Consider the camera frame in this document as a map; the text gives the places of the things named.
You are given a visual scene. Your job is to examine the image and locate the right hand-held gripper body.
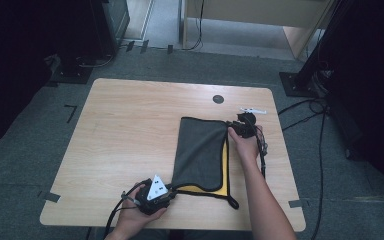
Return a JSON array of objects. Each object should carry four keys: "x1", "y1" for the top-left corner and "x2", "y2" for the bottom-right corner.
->
[{"x1": 230, "y1": 107, "x2": 268, "y2": 139}]

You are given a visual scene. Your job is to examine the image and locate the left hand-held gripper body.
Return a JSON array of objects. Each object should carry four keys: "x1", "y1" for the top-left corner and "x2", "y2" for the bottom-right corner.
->
[{"x1": 133, "y1": 174, "x2": 178, "y2": 216}]

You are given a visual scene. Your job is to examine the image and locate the grey and yellow cloth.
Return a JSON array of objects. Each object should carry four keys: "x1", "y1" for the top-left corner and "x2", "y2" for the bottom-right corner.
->
[{"x1": 170, "y1": 116, "x2": 240, "y2": 211}]

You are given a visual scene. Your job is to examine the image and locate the person's right hand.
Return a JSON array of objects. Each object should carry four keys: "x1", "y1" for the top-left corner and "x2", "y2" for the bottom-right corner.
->
[{"x1": 227, "y1": 125, "x2": 264, "y2": 161}]

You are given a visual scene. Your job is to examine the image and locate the person's left hand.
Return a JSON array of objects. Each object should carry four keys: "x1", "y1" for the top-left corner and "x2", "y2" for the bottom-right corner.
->
[{"x1": 113, "y1": 199, "x2": 168, "y2": 235}]

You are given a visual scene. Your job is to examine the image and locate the grey tape piece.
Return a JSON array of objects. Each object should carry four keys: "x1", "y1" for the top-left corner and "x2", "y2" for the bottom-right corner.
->
[
  {"x1": 287, "y1": 198, "x2": 310, "y2": 209},
  {"x1": 44, "y1": 191, "x2": 62, "y2": 204}
]

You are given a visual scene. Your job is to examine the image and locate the light wooden desk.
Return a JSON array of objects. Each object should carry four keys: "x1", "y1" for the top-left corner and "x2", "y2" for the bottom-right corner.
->
[{"x1": 179, "y1": 0, "x2": 335, "y2": 62}]

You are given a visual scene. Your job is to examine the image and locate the black floor tape mark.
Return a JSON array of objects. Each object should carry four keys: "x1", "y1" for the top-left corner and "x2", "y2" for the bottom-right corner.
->
[{"x1": 63, "y1": 104, "x2": 78, "y2": 125}]

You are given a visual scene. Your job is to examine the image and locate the dark curtain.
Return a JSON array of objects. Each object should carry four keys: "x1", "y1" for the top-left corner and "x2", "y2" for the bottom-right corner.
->
[
  {"x1": 0, "y1": 0, "x2": 96, "y2": 152},
  {"x1": 323, "y1": 0, "x2": 384, "y2": 214}
]

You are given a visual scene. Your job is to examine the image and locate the black equipment cabinet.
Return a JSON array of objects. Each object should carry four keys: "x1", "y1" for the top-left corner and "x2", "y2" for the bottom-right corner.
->
[{"x1": 48, "y1": 0, "x2": 131, "y2": 85}]

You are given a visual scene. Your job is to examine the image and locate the right hand-held gripper cable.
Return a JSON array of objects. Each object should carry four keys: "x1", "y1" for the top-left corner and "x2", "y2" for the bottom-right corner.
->
[{"x1": 253, "y1": 123, "x2": 270, "y2": 180}]

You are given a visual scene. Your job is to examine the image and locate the hand-held gripper cable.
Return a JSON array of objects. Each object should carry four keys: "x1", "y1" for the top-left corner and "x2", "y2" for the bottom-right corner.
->
[
  {"x1": 253, "y1": 123, "x2": 270, "y2": 180},
  {"x1": 103, "y1": 178, "x2": 153, "y2": 240}
]

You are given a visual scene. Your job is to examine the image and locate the left hand-held gripper cable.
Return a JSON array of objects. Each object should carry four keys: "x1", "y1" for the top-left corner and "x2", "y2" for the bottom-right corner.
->
[{"x1": 103, "y1": 178, "x2": 153, "y2": 240}]

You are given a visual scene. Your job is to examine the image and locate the long black floor cable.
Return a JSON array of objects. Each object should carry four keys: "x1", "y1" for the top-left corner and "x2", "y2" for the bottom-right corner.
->
[{"x1": 311, "y1": 105, "x2": 329, "y2": 240}]

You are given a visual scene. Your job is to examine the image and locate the black stand with base plate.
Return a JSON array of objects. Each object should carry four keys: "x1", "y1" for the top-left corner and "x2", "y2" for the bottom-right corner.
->
[{"x1": 278, "y1": 0, "x2": 351, "y2": 99}]

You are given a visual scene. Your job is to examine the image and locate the black hanging cable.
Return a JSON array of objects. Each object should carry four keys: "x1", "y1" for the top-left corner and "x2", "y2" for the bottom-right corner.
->
[{"x1": 182, "y1": 0, "x2": 205, "y2": 52}]

